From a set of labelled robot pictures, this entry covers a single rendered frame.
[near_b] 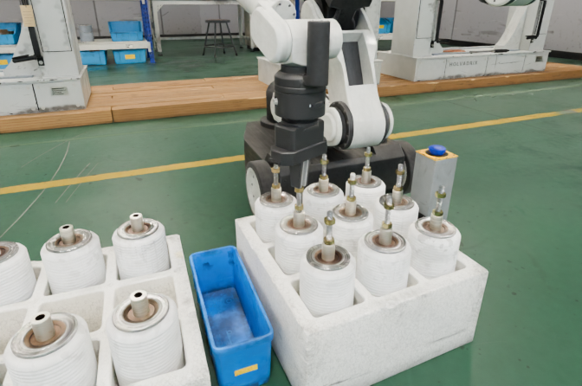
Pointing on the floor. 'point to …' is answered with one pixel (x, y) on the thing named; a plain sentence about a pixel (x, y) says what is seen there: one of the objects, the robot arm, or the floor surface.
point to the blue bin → (232, 318)
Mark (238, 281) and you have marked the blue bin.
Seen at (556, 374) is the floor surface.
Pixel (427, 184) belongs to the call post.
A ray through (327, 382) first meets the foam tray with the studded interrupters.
